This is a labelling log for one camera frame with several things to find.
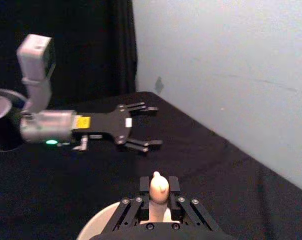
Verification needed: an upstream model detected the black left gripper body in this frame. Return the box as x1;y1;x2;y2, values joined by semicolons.
72;104;134;146

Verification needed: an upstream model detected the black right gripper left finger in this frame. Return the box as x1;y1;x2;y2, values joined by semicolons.
112;176;151;232

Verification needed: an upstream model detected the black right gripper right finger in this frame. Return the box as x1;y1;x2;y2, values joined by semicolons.
168;175;223;232

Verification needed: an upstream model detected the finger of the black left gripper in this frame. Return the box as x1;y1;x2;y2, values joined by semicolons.
119;101;159;117
117;136;164;154

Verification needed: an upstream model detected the small white three-armed plastic piece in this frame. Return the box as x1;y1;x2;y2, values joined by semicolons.
149;171;170;223

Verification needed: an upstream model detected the black table cloth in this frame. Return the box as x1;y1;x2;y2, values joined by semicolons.
0;91;302;240

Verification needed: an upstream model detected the black hanging drape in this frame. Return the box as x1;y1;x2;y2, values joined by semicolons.
0;0;138;104

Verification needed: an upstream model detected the thin dark cable silver plug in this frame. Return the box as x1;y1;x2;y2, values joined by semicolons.
72;134;103;152

